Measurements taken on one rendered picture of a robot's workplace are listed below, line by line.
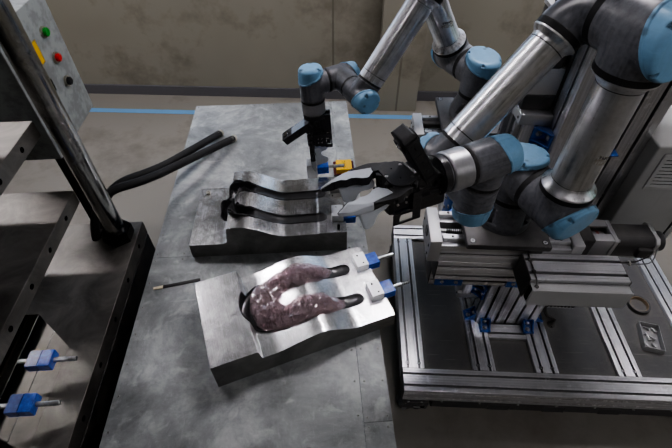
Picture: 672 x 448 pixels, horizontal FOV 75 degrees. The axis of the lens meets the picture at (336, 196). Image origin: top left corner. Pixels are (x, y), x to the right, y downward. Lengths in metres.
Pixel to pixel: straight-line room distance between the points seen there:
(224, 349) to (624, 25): 1.06
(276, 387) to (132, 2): 2.98
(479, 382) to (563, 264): 0.73
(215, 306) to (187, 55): 2.70
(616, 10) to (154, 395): 1.29
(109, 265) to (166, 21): 2.34
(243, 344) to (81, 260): 0.71
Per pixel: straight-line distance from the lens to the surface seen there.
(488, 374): 1.96
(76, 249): 1.72
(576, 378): 2.09
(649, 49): 0.87
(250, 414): 1.23
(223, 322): 1.22
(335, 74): 1.38
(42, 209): 1.50
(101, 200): 1.53
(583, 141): 0.99
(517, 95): 0.94
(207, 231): 1.49
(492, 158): 0.80
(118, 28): 3.80
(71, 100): 1.69
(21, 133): 1.35
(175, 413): 1.28
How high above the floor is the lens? 1.95
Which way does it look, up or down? 45 degrees down
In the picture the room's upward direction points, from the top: straight up
